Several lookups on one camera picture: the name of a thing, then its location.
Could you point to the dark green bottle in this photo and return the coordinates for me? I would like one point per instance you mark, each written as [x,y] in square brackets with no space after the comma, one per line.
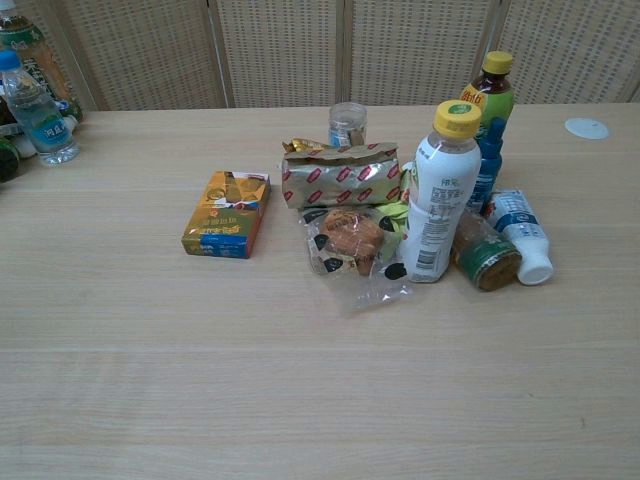
[7,155]

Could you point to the white round table grommet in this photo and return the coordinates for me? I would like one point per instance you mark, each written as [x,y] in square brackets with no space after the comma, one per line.
[586,127]

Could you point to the clear plastic jar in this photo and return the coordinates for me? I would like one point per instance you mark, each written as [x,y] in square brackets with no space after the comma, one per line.
[347,125]

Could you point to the white bottle with yellow cap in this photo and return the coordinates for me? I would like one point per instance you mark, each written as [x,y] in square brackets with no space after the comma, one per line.
[440,200]

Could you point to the gold foil snack wrapper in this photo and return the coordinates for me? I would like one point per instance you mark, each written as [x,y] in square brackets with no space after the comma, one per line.
[300,145]

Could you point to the clear bag with bread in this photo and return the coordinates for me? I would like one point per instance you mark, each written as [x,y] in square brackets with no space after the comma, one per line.
[350,245]

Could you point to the green tea bottle yellow cap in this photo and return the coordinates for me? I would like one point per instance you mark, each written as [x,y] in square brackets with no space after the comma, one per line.
[494,92]

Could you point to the water bottle with blue cap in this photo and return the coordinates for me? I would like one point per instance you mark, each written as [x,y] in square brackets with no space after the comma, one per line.
[37,115]

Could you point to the yellow printed cardboard box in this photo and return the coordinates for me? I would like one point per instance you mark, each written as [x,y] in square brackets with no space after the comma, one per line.
[226,215]

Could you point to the wooden perforated folding screen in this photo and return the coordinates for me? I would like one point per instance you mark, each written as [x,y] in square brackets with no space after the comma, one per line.
[320,50]

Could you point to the brown jar with green label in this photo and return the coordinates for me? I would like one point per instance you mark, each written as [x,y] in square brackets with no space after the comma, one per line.
[487,250]

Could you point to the orange-label tea bottle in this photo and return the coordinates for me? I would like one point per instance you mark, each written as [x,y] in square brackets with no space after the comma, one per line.
[35,55]

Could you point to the silver red-label snack package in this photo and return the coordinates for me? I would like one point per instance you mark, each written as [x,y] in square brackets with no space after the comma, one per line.
[340,180]

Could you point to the green snack packet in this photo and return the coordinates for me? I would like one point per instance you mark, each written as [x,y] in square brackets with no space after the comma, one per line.
[395,215]

